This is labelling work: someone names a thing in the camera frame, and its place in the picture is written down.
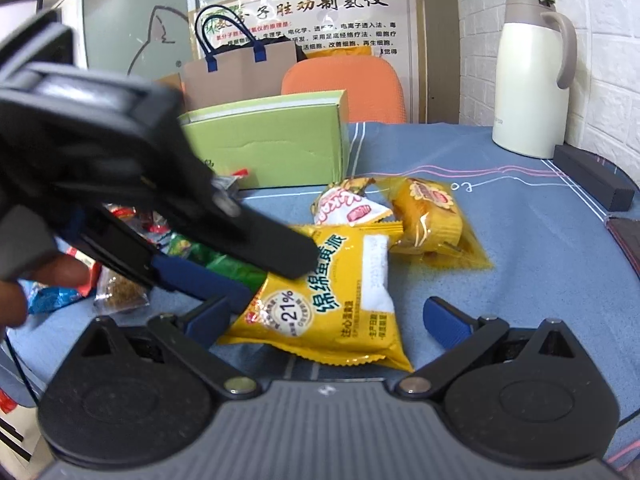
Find long black box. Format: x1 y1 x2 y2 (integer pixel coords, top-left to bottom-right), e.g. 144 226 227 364
554 144 637 212

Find clear yellow cake packet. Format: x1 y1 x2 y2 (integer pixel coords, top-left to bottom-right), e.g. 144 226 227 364
377 177 496 272

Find red snack packet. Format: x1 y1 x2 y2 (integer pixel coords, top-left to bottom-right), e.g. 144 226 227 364
102 202 172 247

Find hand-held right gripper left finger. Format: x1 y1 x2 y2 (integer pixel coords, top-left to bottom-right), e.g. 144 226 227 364
80 295 262 402

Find blue striped tablecloth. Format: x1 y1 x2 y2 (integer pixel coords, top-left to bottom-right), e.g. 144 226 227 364
0 120 640 467

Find wall poster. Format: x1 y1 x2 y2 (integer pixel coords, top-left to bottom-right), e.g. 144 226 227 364
187 0 424 123

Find small clear snack wrapper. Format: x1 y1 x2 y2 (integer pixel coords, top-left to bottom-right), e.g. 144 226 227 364
212 169 251 197

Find blue snack packet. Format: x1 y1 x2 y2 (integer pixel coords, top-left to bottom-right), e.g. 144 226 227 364
22 280 84 314

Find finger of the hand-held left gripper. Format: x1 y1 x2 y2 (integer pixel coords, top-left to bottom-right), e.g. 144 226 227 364
165 180 320 279
80 205 252 312

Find green cardboard box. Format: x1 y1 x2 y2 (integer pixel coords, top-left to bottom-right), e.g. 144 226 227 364
177 90 351 192

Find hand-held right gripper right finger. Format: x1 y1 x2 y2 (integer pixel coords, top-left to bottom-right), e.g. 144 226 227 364
395 296 602 402

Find person's left hand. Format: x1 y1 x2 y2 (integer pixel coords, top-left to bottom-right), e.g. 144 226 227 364
0 252 102 331

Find clear packet of brown crumbs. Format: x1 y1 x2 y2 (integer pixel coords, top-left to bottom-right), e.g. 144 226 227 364
94 264 151 317

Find black cable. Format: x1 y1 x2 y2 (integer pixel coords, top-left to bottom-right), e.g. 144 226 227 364
2 330 45 409

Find white thermos jug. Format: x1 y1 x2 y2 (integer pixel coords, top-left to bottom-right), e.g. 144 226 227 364
492 0 579 159

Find yellow and white snack packet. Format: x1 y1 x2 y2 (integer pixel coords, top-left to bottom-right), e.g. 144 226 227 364
311 176 396 228

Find glass panel with cat drawing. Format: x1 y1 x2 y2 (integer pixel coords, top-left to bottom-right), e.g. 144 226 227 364
80 0 197 82

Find dark red wallet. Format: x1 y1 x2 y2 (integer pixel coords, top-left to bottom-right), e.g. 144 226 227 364
605 215 640 282

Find large yellow cake packet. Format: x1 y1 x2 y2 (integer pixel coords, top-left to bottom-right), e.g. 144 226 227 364
217 224 416 374

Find green snack packet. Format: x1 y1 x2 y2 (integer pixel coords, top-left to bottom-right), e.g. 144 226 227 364
167 232 269 287

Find brown paper bag blue handles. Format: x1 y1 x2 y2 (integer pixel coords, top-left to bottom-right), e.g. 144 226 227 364
180 6 309 111

